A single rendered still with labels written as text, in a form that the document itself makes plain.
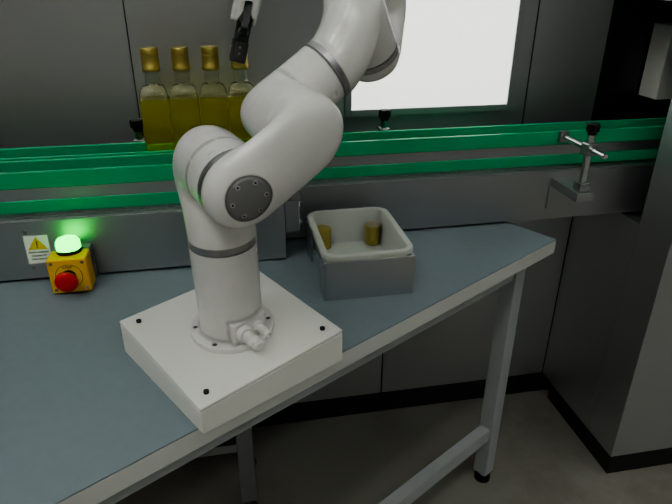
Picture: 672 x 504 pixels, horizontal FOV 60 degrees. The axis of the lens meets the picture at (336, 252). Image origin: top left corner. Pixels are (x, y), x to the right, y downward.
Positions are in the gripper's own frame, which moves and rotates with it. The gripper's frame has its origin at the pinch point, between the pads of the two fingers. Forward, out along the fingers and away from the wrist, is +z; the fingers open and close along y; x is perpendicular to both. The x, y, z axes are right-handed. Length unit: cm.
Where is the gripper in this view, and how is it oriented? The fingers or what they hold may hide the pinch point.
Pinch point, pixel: (238, 50)
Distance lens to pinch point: 126.2
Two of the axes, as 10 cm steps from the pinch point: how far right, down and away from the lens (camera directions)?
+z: -2.6, 8.9, 3.9
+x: 9.5, 1.6, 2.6
